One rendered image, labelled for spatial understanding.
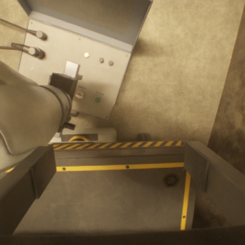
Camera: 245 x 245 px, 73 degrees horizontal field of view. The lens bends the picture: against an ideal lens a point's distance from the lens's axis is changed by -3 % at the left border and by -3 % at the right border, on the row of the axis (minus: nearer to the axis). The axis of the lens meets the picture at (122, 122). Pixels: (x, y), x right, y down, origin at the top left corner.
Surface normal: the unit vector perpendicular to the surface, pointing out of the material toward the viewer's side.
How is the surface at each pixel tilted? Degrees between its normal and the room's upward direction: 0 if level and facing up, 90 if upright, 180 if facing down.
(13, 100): 77
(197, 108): 0
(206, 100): 0
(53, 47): 0
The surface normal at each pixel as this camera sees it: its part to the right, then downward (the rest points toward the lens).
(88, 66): 0.04, 0.25
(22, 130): 0.97, -0.05
